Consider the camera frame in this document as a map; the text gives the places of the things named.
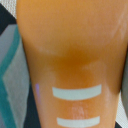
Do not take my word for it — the yellow toy bread loaf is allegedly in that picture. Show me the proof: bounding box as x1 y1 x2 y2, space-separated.
16 0 128 128

